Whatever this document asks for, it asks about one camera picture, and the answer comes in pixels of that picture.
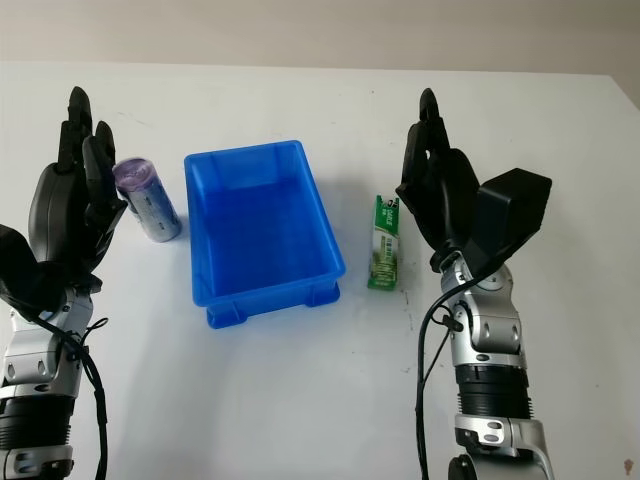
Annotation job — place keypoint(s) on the purple trash bag roll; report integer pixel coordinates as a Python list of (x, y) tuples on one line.
[(150, 210)]

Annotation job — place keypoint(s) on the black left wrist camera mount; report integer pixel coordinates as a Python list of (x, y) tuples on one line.
[(15, 255)]

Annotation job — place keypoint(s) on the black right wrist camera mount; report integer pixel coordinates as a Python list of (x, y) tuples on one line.
[(510, 210)]

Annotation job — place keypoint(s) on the blue plastic tray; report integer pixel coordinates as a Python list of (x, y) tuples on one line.
[(260, 235)]

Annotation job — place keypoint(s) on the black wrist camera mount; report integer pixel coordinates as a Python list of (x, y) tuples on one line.
[(15, 255), (510, 210)]

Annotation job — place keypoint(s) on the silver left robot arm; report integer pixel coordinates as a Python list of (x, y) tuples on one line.
[(35, 360)]

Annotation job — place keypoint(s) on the green toothpaste box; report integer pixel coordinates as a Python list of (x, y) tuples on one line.
[(384, 245)]

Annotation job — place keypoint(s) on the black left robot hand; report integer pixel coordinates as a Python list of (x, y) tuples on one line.
[(55, 210)]

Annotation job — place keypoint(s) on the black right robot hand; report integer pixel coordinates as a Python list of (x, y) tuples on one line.
[(450, 200)]

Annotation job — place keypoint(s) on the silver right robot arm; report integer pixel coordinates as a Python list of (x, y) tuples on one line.
[(490, 320)]

